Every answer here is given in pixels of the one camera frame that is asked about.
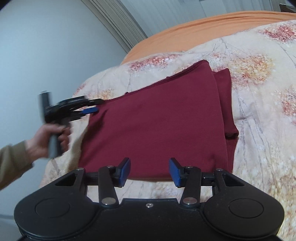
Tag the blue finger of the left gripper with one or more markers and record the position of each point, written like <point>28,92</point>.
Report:
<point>88,111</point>
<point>95,101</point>

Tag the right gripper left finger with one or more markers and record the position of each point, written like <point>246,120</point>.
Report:
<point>121,172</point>

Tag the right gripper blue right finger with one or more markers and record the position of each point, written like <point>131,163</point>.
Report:
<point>178,173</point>

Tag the dark red long-sleeve shirt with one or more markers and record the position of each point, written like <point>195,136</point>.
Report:
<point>187,116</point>

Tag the olive sleeve left forearm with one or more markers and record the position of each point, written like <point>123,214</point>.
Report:
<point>14,163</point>

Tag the person's left hand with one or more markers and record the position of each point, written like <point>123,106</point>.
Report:
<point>37,146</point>

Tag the beige side curtain left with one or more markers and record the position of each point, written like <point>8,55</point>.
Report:
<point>118,21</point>

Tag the orange bed sheet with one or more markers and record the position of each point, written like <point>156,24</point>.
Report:
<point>185,36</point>

